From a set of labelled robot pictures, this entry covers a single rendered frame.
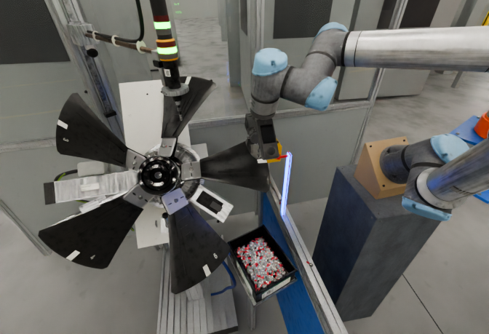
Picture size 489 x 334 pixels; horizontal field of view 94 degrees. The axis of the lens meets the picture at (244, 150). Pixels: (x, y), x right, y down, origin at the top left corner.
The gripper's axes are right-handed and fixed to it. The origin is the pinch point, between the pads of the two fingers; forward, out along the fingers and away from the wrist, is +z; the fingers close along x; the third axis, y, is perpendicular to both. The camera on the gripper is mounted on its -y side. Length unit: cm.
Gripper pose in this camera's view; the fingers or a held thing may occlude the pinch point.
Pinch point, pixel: (257, 157)
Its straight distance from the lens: 76.6
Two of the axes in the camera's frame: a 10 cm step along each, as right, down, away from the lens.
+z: -0.5, 6.2, 7.8
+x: -9.8, 1.3, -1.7
